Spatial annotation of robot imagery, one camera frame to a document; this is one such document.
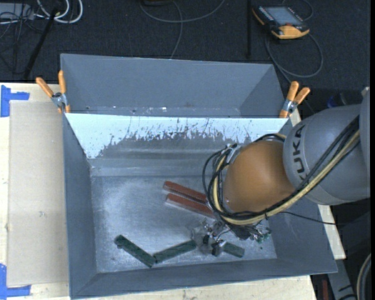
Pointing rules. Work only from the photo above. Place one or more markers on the dark green flat block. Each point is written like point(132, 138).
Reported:
point(175, 251)
point(234, 250)
point(135, 250)

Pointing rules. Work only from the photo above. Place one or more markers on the red-brown flat block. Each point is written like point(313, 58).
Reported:
point(187, 203)
point(184, 191)

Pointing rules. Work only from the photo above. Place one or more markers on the grey metal bin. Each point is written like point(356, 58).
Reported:
point(137, 205)

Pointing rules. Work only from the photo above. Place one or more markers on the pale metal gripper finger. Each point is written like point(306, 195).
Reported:
point(201, 238)
point(218, 248)

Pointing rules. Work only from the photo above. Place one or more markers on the pale wood flat board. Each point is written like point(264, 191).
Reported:
point(37, 183)

